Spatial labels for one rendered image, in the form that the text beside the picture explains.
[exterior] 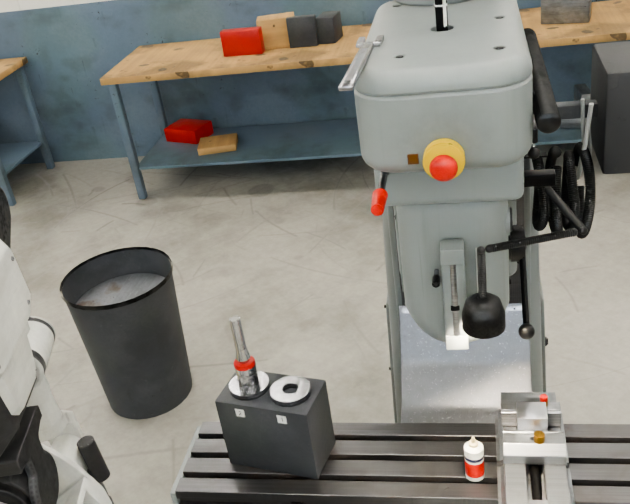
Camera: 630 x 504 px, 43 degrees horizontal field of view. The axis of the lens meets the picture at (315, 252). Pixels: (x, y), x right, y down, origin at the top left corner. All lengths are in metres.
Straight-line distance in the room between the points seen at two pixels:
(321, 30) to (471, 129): 4.12
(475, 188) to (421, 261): 0.19
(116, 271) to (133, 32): 2.79
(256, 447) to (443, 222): 0.72
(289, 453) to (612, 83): 1.01
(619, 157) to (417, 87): 0.63
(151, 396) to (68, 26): 3.48
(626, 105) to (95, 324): 2.32
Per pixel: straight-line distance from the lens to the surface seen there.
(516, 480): 1.70
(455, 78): 1.15
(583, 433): 1.91
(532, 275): 2.01
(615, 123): 1.65
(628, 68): 1.63
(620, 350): 3.72
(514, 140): 1.19
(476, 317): 1.33
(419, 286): 1.45
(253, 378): 1.76
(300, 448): 1.77
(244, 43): 5.28
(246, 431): 1.80
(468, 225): 1.38
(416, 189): 1.31
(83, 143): 6.61
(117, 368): 3.46
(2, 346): 1.19
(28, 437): 1.35
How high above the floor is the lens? 2.23
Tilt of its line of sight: 29 degrees down
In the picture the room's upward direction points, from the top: 9 degrees counter-clockwise
